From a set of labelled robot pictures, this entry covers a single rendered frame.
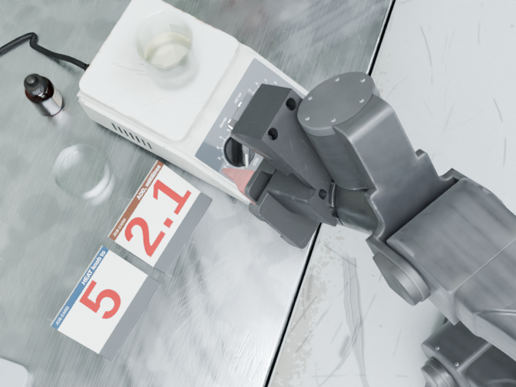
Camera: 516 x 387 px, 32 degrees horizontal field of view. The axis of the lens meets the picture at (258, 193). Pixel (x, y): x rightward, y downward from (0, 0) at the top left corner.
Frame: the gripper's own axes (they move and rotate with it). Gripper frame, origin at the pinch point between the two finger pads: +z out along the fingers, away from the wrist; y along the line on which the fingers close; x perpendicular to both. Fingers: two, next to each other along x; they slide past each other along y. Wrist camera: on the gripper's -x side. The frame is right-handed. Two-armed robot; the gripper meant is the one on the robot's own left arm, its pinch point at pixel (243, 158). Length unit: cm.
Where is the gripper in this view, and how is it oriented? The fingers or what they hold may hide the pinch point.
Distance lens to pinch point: 78.6
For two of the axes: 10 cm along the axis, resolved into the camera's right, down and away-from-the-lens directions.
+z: -6.2, -2.0, 7.5
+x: 5.9, 5.0, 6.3
